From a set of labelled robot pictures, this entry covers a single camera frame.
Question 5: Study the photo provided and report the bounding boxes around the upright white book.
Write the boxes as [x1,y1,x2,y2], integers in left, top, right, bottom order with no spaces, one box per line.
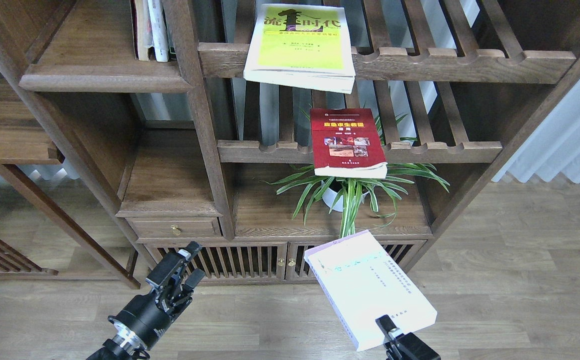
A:
[147,0,169,62]

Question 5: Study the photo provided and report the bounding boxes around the upright beige book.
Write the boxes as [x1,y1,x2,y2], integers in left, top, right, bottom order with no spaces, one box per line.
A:
[130,0,153,61]

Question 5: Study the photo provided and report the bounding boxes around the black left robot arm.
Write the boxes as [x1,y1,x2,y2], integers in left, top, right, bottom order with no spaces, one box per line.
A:
[89,241,205,360]

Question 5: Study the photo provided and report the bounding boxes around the white plant pot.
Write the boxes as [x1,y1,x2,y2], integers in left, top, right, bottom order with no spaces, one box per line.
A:
[321,177,374,215]

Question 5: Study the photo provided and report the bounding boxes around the upright dark green book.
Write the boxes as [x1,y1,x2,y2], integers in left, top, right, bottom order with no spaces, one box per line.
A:
[165,22,176,60]

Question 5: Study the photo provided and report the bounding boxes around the green spider plant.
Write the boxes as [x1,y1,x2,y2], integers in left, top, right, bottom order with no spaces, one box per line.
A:
[265,109,451,241]

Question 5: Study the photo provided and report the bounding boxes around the brass drawer knob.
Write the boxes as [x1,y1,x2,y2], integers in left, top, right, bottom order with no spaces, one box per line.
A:
[171,225,182,236]

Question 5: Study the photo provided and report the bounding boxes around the red cover book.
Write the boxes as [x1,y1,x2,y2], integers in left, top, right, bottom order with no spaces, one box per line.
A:
[310,108,387,179]

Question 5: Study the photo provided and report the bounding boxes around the yellow green cover book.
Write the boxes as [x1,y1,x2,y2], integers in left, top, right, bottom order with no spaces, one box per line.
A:
[243,3,355,94]

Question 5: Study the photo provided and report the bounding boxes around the dark wooden bookshelf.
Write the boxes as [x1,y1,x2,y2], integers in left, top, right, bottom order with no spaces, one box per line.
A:
[0,0,580,283]

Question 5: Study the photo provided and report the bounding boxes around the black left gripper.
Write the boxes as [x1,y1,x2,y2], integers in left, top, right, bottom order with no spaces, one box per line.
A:
[107,241,205,353]

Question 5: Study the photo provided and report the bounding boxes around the white lavender cover book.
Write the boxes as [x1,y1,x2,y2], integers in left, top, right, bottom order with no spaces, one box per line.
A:
[304,230,437,351]

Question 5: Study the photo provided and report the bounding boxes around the white pleated curtain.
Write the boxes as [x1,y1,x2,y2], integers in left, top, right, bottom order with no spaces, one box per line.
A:
[493,80,580,183]

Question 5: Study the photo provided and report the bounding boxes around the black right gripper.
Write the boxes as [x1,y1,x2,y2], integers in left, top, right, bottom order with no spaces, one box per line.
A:
[376,314,441,360]

